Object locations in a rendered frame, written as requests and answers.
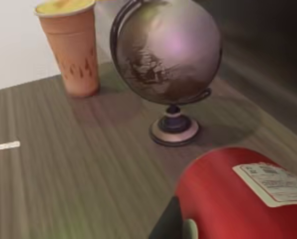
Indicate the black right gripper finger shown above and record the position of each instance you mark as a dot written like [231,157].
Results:
[169,221]

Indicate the red cylinder with white label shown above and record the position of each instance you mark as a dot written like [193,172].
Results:
[220,196]

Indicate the silver desk globe on stand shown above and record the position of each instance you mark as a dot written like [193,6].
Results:
[168,62]

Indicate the white tape strip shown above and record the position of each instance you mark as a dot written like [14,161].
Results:
[4,146]

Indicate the orange paper cup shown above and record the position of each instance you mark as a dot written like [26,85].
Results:
[76,49]

